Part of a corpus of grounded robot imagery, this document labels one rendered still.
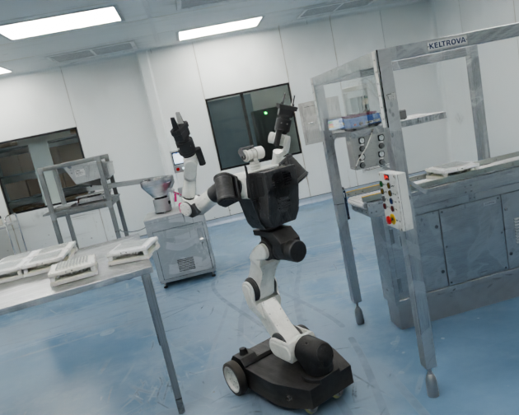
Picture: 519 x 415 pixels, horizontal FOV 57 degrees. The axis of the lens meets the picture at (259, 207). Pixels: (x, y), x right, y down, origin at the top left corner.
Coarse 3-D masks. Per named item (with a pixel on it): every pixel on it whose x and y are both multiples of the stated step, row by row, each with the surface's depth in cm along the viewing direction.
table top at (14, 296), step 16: (112, 240) 350; (128, 240) 338; (80, 256) 319; (96, 256) 308; (48, 272) 292; (112, 272) 260; (128, 272) 253; (144, 272) 254; (0, 288) 276; (16, 288) 268; (32, 288) 261; (48, 288) 254; (64, 288) 247; (80, 288) 245; (0, 304) 243; (16, 304) 237; (32, 304) 239
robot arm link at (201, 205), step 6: (204, 192) 244; (198, 198) 248; (204, 198) 243; (180, 204) 252; (186, 204) 250; (192, 204) 249; (198, 204) 248; (204, 204) 245; (210, 204) 244; (180, 210) 254; (186, 210) 251; (192, 210) 250; (198, 210) 249; (204, 210) 249; (192, 216) 252
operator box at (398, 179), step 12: (384, 180) 219; (396, 180) 208; (396, 192) 209; (408, 192) 210; (396, 204) 212; (408, 204) 210; (396, 216) 215; (408, 216) 211; (396, 228) 218; (408, 228) 212
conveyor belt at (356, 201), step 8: (504, 160) 334; (512, 160) 328; (472, 168) 328; (480, 168) 322; (504, 168) 307; (472, 176) 303; (440, 184) 300; (376, 192) 315; (352, 200) 310; (360, 200) 300; (376, 200) 294
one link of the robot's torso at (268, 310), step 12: (252, 288) 271; (276, 288) 282; (252, 300) 273; (264, 300) 278; (276, 300) 279; (264, 312) 274; (276, 312) 274; (264, 324) 278; (276, 324) 269; (288, 324) 271; (276, 336) 266; (288, 336) 266
